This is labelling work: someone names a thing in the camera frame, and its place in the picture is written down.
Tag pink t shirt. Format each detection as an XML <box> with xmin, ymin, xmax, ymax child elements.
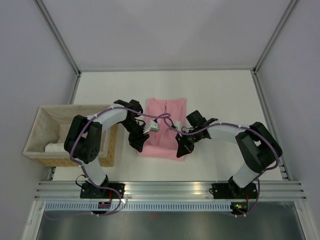
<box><xmin>138</xmin><ymin>98</ymin><xmax>187</xmax><ymax>162</ymax></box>

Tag aluminium mounting rail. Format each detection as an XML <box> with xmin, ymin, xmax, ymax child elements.
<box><xmin>34</xmin><ymin>180</ymin><xmax>307</xmax><ymax>202</ymax></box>

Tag wicker basket with liner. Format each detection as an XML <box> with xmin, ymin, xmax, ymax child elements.
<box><xmin>23</xmin><ymin>104</ymin><xmax>109</xmax><ymax>167</ymax></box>

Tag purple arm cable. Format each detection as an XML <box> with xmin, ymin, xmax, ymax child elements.
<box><xmin>163</xmin><ymin>117</ymin><xmax>281</xmax><ymax>218</ymax></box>
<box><xmin>69</xmin><ymin>106</ymin><xmax>172</xmax><ymax>216</ymax></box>

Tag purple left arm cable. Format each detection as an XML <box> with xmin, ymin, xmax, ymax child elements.
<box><xmin>69</xmin><ymin>106</ymin><xmax>172</xmax><ymax>216</ymax></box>

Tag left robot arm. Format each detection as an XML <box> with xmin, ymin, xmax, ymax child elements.
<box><xmin>64</xmin><ymin>99</ymin><xmax>150</xmax><ymax>198</ymax></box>

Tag rolled white t shirt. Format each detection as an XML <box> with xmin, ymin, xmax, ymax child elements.
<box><xmin>44</xmin><ymin>142</ymin><xmax>65</xmax><ymax>153</ymax></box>

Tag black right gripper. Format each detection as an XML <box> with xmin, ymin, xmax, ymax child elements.
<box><xmin>175</xmin><ymin>127</ymin><xmax>201</xmax><ymax>157</ymax></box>

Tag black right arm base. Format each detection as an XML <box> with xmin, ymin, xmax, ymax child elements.
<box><xmin>209</xmin><ymin>182</ymin><xmax>258</xmax><ymax>200</ymax></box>

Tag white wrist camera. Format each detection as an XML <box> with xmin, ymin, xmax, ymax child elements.
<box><xmin>171</xmin><ymin>121</ymin><xmax>184</xmax><ymax>132</ymax></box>
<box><xmin>143</xmin><ymin>120</ymin><xmax>160</xmax><ymax>134</ymax></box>

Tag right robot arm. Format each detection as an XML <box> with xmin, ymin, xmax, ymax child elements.
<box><xmin>171</xmin><ymin>110</ymin><xmax>283</xmax><ymax>198</ymax></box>

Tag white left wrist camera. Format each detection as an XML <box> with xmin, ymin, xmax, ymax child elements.
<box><xmin>143</xmin><ymin>120</ymin><xmax>160</xmax><ymax>134</ymax></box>

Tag aluminium frame rail back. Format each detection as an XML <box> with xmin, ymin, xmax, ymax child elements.
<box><xmin>80</xmin><ymin>66</ymin><xmax>254</xmax><ymax>73</ymax></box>

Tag aluminium frame post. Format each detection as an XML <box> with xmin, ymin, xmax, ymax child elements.
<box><xmin>252</xmin><ymin>0</ymin><xmax>300</xmax><ymax>75</ymax></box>
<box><xmin>33</xmin><ymin>0</ymin><xmax>81</xmax><ymax>76</ymax></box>

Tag white slotted cable duct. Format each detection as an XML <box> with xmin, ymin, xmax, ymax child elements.
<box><xmin>44</xmin><ymin>201</ymin><xmax>247</xmax><ymax>212</ymax></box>

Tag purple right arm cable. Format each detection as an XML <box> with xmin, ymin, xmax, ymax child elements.
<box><xmin>163</xmin><ymin>117</ymin><xmax>281</xmax><ymax>218</ymax></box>

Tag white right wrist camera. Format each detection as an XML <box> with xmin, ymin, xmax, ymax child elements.
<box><xmin>171</xmin><ymin>121</ymin><xmax>184</xmax><ymax>132</ymax></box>

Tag aluminium frame post left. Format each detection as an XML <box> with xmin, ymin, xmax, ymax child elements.
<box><xmin>33</xmin><ymin>0</ymin><xmax>81</xmax><ymax>76</ymax></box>

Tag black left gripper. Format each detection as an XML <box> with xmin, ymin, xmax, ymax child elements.
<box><xmin>120</xmin><ymin>119</ymin><xmax>150</xmax><ymax>154</ymax></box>

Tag aluminium frame post right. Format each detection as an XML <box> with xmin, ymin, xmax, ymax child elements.
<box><xmin>252</xmin><ymin>0</ymin><xmax>300</xmax><ymax>75</ymax></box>

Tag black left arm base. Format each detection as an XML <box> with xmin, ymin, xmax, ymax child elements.
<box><xmin>75</xmin><ymin>174</ymin><xmax>126</xmax><ymax>200</ymax></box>

